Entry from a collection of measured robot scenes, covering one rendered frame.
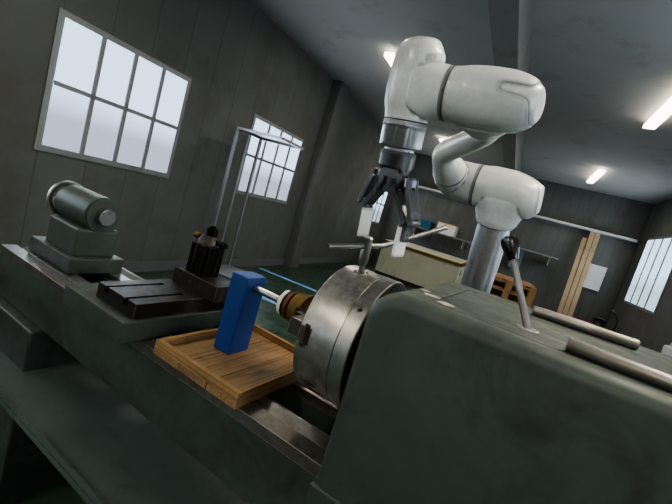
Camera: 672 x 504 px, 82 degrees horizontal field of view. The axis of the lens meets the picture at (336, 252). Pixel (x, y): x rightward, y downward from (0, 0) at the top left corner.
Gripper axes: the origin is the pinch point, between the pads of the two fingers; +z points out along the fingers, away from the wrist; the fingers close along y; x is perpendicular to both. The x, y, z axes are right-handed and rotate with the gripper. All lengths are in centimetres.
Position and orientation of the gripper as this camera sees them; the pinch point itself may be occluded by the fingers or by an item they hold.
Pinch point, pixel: (379, 240)
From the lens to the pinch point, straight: 88.8
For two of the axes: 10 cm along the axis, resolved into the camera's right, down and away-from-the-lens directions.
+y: -4.9, -3.5, 8.0
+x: -8.6, 0.2, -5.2
